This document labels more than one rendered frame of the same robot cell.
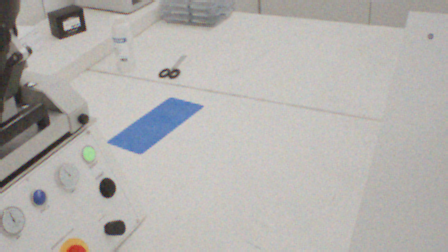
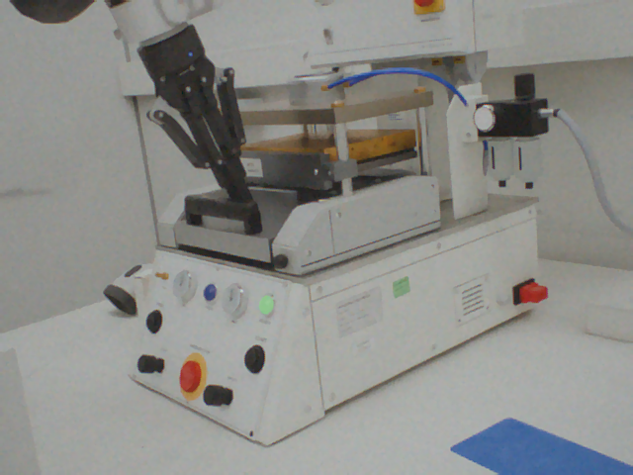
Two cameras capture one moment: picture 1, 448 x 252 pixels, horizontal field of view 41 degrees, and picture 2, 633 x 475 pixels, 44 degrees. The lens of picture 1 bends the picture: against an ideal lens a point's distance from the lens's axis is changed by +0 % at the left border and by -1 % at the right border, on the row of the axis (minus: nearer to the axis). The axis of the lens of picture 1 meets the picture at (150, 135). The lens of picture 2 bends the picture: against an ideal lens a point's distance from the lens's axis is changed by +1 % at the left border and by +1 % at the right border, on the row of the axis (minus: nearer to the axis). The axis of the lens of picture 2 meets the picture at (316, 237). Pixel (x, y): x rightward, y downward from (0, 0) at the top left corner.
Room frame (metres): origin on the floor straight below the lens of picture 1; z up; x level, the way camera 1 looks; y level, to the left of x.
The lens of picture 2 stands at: (1.07, -0.74, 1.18)
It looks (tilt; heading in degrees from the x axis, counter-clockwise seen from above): 13 degrees down; 103
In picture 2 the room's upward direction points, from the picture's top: 7 degrees counter-clockwise
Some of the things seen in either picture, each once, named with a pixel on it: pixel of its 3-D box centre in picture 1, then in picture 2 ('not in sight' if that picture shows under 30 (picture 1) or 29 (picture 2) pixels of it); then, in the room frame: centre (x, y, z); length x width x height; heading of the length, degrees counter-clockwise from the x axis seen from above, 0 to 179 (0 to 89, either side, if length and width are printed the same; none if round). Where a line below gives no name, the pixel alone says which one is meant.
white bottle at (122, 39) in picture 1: (123, 43); not in sight; (1.44, 0.04, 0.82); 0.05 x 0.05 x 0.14
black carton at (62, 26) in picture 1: (67, 21); not in sight; (1.64, 0.19, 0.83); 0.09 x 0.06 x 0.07; 120
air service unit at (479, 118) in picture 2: not in sight; (507, 133); (1.10, 0.31, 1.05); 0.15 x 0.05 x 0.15; 142
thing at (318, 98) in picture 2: not in sight; (345, 117); (0.89, 0.36, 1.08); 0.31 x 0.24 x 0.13; 142
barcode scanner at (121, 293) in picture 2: not in sight; (157, 280); (0.45, 0.59, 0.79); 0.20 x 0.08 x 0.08; 54
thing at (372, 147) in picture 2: not in sight; (323, 133); (0.86, 0.34, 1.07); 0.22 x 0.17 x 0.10; 142
